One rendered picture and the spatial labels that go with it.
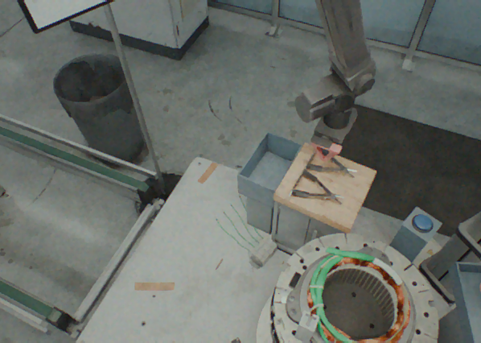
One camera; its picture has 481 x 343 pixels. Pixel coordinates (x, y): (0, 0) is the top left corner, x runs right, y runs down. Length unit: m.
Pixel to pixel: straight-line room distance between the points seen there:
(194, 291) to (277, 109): 1.72
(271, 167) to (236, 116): 1.51
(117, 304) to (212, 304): 0.27
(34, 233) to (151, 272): 1.28
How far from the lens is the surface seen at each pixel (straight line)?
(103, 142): 2.33
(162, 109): 2.75
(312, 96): 0.80
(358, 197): 1.03
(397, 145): 2.61
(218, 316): 1.18
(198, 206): 1.33
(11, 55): 3.62
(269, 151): 1.18
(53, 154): 1.63
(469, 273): 1.07
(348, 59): 0.73
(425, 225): 1.06
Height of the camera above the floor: 1.91
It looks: 54 degrees down
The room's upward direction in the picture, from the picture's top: 3 degrees counter-clockwise
